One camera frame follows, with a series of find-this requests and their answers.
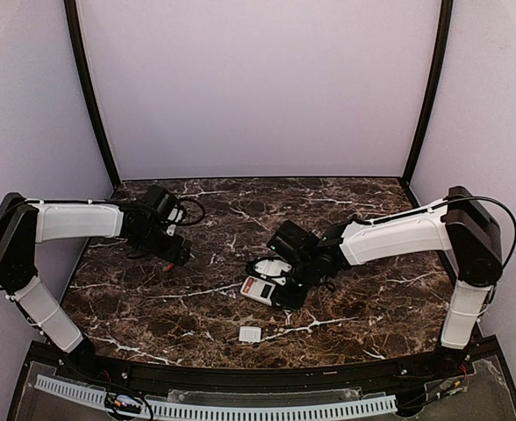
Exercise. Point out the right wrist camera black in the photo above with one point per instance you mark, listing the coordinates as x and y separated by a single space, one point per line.
269 269

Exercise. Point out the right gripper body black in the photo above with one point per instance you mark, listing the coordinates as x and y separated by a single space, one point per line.
290 294

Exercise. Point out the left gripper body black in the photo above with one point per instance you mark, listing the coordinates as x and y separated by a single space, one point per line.
177 253

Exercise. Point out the right black frame post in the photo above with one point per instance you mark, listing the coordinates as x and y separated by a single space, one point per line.
433 79

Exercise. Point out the white battery cover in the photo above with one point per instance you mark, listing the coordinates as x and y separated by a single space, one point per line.
250 334

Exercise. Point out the black front rail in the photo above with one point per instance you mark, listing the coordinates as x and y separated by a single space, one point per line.
390 375

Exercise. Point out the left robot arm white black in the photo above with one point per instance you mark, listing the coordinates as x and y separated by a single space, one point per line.
147 224

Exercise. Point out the white slotted cable duct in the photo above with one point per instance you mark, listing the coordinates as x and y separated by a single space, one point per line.
192 405

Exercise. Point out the white remote control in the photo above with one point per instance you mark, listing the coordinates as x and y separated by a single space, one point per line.
261 291

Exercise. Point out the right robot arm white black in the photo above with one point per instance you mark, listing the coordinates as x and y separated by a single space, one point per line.
458 223

